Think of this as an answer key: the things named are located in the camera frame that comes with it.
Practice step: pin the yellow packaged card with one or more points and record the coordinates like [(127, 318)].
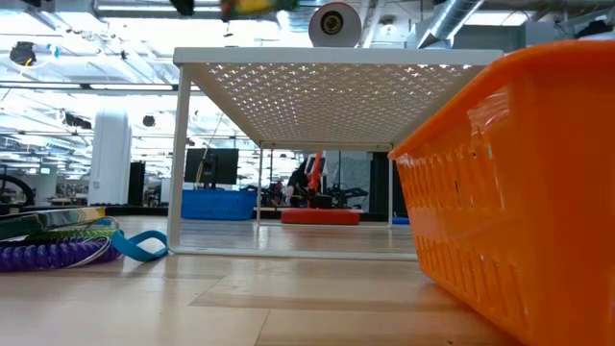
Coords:
[(254, 7)]

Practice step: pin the blue plastic basket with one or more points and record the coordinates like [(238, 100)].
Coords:
[(218, 204)]

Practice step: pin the orange plastic basket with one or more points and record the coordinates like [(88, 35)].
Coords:
[(528, 192)]

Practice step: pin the white perforated metal shelf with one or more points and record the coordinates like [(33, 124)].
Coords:
[(336, 55)]

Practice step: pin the black background monitor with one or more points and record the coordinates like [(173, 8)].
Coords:
[(216, 165)]

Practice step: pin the black ceiling fixture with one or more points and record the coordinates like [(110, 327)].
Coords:
[(23, 54)]

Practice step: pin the white building column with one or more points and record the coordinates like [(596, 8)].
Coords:
[(110, 158)]

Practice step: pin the black floor speaker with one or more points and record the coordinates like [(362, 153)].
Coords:
[(136, 182)]

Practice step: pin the person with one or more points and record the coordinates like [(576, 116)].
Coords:
[(298, 180)]

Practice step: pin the black background equipment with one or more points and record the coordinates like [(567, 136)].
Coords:
[(346, 197)]

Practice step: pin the dark cabinet panel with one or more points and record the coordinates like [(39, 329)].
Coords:
[(382, 182)]

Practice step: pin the white round camera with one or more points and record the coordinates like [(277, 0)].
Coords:
[(322, 33)]

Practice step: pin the silver ventilation duct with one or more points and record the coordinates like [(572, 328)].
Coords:
[(447, 19)]

